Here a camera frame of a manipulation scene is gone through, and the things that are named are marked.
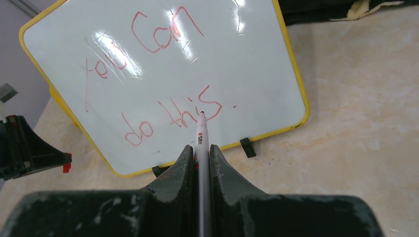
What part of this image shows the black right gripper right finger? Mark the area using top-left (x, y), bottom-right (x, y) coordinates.
top-left (209, 145), bottom-right (384, 237)

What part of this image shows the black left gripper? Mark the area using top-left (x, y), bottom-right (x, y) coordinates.
top-left (0, 115), bottom-right (67, 181)

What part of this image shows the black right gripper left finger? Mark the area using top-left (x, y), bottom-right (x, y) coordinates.
top-left (0, 146), bottom-right (193, 237)

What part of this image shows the white red marker pen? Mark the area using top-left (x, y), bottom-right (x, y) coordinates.
top-left (194, 111), bottom-right (213, 237)

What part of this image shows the yellow-framed whiteboard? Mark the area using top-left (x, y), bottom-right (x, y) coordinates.
top-left (19, 0), bottom-right (310, 177)

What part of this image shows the red marker cap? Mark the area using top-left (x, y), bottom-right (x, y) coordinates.
top-left (63, 153), bottom-right (72, 173)

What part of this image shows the black whiteboard foot clip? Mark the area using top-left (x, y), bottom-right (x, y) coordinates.
top-left (152, 165), bottom-right (170, 178)

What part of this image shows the yellow folded cloth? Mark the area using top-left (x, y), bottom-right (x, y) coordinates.
top-left (49, 85), bottom-right (80, 128)

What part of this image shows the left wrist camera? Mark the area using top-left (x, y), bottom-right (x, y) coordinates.
top-left (0, 83), bottom-right (18, 123)

